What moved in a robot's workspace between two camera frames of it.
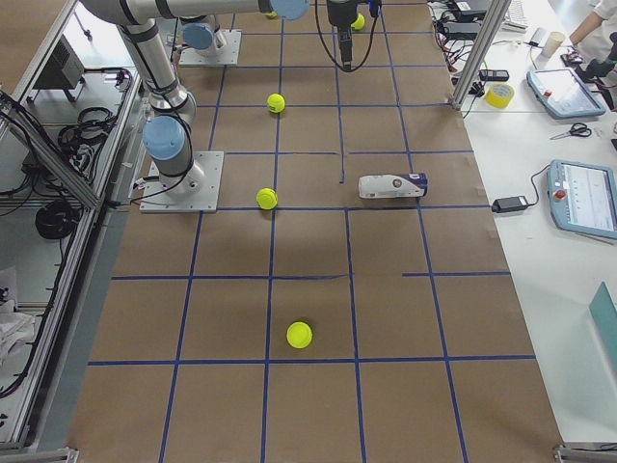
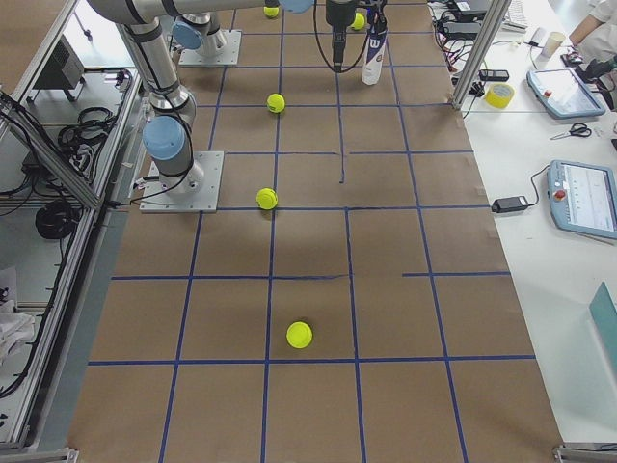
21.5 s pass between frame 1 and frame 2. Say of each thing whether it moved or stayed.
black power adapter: stayed
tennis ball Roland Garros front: stayed
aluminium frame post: stayed
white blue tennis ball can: moved
